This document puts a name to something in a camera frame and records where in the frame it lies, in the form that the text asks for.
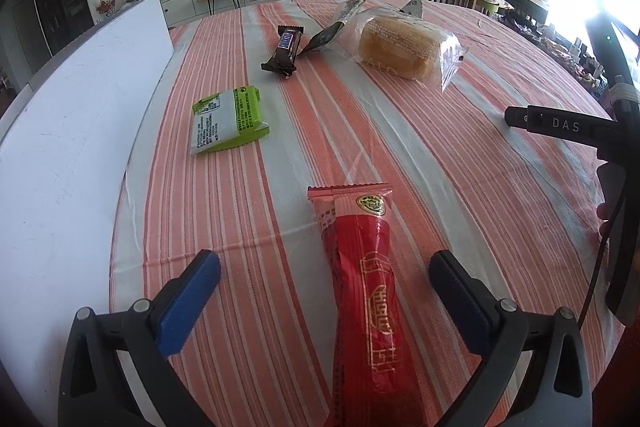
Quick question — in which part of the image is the brown chocolate bar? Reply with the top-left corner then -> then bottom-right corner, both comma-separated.
260,25 -> 305,80

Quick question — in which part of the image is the clear bag of bread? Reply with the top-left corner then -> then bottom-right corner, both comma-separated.
345,6 -> 469,94

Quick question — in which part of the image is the black cable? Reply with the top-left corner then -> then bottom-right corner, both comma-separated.
577,219 -> 612,325

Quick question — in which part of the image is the white cardboard box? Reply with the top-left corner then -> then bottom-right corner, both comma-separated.
0,0 -> 174,408

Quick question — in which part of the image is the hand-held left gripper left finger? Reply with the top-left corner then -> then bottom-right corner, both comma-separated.
59,249 -> 222,427

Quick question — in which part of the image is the long dark snack packet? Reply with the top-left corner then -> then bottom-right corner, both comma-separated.
297,0 -> 369,58

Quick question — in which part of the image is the pile of packaged goods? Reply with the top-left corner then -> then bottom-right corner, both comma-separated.
525,22 -> 617,98

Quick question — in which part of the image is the red snack packet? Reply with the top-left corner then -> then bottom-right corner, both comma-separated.
306,183 -> 402,427

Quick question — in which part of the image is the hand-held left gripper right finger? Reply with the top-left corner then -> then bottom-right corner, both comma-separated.
429,251 -> 593,427

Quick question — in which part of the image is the person's right hand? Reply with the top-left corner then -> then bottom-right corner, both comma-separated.
596,202 -> 611,241

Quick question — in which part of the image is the orange striped tablecloth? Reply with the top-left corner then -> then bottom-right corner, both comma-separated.
111,0 -> 632,427

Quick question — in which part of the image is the green and white snack packet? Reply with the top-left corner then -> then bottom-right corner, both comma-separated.
190,87 -> 271,158

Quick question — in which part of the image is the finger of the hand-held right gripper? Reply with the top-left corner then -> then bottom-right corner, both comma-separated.
505,105 -> 622,148

